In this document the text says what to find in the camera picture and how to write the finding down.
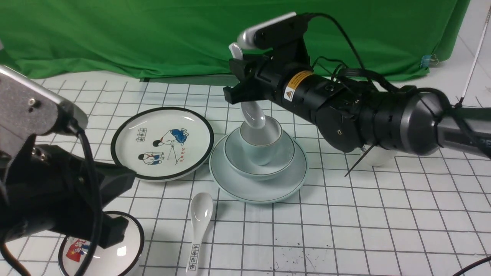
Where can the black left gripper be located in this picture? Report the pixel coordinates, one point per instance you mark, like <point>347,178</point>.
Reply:
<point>113,180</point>

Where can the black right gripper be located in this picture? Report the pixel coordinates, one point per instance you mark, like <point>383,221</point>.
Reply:
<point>265,76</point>

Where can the plain white ceramic spoon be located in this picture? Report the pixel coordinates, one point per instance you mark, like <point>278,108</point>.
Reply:
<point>252,112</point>

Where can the pale blue small cup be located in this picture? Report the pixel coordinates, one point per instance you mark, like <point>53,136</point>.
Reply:
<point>261,145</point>

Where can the pale blue shallow bowl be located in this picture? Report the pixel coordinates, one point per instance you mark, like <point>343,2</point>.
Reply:
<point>236,157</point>

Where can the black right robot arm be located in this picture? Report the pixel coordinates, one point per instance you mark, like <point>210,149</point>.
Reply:
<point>350,114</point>

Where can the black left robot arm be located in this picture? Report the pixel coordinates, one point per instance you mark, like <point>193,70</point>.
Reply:
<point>7,214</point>

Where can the green backdrop cloth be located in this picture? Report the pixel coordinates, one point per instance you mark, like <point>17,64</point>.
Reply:
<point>168,38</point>

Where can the black-rimmed cartoon bowl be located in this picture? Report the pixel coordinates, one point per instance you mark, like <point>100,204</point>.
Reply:
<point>120,259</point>

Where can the pale blue plain plate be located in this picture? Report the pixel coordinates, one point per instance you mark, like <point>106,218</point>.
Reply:
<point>249,190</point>

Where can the black-rimmed cartoon plate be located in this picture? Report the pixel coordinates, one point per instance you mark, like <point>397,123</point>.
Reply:
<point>163,144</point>

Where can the black-rimmed white cup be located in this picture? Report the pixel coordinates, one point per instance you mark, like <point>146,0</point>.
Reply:
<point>378,156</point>

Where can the white spoon with characters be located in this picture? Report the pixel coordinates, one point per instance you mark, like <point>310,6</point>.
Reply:
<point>201,211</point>

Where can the blue binder clip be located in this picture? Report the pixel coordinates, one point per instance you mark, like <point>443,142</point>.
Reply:
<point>428,61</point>

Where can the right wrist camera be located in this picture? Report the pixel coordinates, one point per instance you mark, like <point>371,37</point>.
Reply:
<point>273,33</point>

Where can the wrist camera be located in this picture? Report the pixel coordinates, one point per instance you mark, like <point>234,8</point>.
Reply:
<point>273,33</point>
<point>29,110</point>

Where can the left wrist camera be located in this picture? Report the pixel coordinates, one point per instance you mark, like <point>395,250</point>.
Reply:
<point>29,110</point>

